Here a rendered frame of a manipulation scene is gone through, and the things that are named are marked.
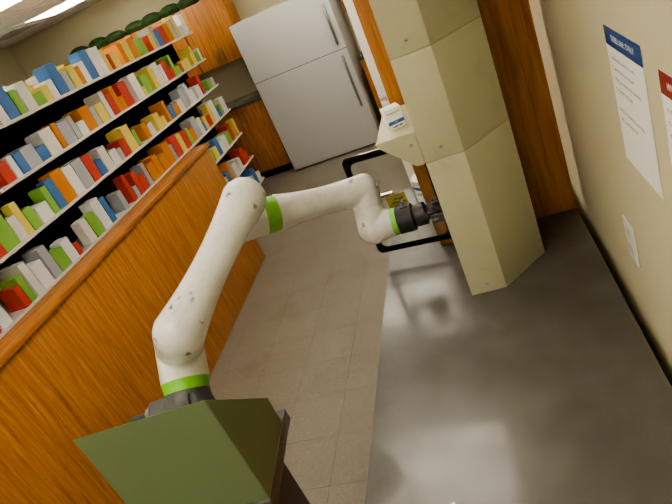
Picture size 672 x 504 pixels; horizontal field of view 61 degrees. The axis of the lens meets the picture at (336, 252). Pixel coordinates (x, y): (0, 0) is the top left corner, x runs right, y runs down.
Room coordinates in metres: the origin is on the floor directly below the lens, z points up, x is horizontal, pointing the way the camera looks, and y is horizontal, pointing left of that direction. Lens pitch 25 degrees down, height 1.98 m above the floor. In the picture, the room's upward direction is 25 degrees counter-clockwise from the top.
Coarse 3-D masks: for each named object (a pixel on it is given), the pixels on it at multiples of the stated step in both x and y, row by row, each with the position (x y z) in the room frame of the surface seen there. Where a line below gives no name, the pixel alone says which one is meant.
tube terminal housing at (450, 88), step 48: (432, 48) 1.46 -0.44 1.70; (480, 48) 1.53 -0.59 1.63; (432, 96) 1.47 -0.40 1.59; (480, 96) 1.51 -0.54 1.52; (432, 144) 1.49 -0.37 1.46; (480, 144) 1.49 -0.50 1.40; (480, 192) 1.47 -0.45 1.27; (528, 192) 1.55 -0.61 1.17; (480, 240) 1.47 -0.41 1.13; (528, 240) 1.52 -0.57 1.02; (480, 288) 1.49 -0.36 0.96
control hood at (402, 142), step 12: (408, 120) 1.62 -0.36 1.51; (384, 132) 1.61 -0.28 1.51; (396, 132) 1.56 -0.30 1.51; (408, 132) 1.52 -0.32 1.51; (384, 144) 1.53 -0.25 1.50; (396, 144) 1.52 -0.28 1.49; (408, 144) 1.51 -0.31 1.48; (396, 156) 1.52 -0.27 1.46; (408, 156) 1.51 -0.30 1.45; (420, 156) 1.50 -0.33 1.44
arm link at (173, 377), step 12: (204, 348) 1.37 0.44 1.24; (156, 360) 1.35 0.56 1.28; (192, 360) 1.28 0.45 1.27; (204, 360) 1.33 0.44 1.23; (168, 372) 1.29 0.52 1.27; (180, 372) 1.28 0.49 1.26; (192, 372) 1.28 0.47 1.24; (204, 372) 1.30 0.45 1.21; (168, 384) 1.27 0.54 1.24; (180, 384) 1.26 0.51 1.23; (192, 384) 1.26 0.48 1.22; (204, 384) 1.28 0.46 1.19
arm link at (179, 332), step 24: (240, 192) 1.48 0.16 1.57; (264, 192) 1.52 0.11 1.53; (216, 216) 1.46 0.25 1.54; (240, 216) 1.44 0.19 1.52; (216, 240) 1.39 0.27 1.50; (240, 240) 1.41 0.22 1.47; (192, 264) 1.36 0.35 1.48; (216, 264) 1.35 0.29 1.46; (192, 288) 1.29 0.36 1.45; (216, 288) 1.31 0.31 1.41; (168, 312) 1.25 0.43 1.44; (192, 312) 1.25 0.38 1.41; (168, 336) 1.21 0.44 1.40; (192, 336) 1.21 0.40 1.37; (168, 360) 1.25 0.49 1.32
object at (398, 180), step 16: (368, 160) 1.89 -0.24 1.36; (384, 160) 1.86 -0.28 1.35; (400, 160) 1.84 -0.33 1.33; (384, 176) 1.87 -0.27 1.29; (400, 176) 1.85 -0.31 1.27; (416, 176) 1.82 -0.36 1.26; (384, 192) 1.88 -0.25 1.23; (400, 192) 1.86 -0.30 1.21; (416, 192) 1.83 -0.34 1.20; (432, 192) 1.81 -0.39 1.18; (432, 224) 1.83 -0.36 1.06; (400, 240) 1.89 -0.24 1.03
